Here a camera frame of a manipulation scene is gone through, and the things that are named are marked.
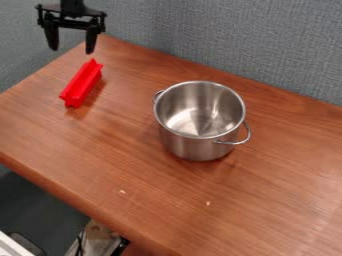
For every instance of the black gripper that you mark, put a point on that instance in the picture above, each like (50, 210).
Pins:
(71, 14)

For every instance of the red plastic block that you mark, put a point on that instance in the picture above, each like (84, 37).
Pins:
(81, 83)

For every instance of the stainless steel pot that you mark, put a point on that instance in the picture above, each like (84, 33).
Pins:
(200, 115)

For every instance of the white object at corner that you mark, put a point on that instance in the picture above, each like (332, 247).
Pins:
(16, 245)

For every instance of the wooden table leg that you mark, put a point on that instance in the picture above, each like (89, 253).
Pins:
(97, 241)

